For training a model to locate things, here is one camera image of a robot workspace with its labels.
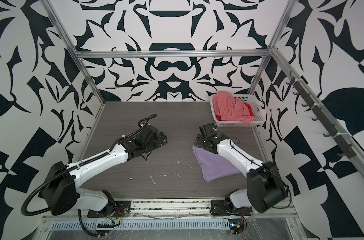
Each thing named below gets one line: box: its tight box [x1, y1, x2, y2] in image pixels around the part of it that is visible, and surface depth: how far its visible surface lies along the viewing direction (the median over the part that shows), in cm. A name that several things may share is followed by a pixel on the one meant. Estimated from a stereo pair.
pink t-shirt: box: [212, 91, 256, 124], surface depth 108 cm
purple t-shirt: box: [191, 145, 242, 183], surface depth 85 cm
